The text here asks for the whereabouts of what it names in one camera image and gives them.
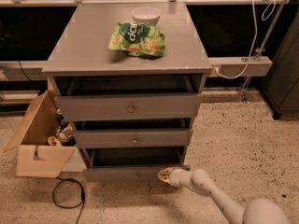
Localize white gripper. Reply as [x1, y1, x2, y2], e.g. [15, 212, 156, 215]
[158, 167, 192, 188]

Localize grey bottom drawer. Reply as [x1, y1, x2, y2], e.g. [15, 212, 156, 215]
[82, 147, 190, 182]

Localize grey drawer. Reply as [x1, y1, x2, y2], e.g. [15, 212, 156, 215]
[55, 93, 201, 121]
[82, 147, 190, 182]
[75, 128, 192, 148]

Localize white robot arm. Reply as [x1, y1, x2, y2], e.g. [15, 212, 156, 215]
[158, 167, 290, 224]

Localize grey middle drawer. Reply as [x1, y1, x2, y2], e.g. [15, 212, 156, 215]
[75, 128, 192, 148]

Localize grey drawer cabinet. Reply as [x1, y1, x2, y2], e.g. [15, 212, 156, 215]
[41, 1, 213, 173]

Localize grey top drawer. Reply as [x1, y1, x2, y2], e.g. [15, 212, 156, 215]
[55, 93, 201, 121]

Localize items inside cardboard box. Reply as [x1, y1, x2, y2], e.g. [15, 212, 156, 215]
[48, 109, 77, 147]

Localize open cardboard box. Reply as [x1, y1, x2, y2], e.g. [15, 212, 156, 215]
[4, 91, 82, 177]

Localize green chip bag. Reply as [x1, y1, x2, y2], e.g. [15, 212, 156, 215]
[108, 21, 165, 58]

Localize grey side cabinet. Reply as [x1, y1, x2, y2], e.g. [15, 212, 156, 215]
[261, 11, 299, 119]

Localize metal stand pole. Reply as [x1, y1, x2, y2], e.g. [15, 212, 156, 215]
[239, 0, 288, 104]

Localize white bowl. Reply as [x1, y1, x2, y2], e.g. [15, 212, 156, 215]
[132, 7, 161, 26]

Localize black floor cable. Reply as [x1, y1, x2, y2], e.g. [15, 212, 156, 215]
[51, 177, 86, 224]

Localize grey wall rail shelf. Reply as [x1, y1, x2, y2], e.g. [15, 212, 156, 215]
[209, 56, 272, 77]

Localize white hanging cable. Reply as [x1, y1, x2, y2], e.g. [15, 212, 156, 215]
[212, 0, 277, 80]

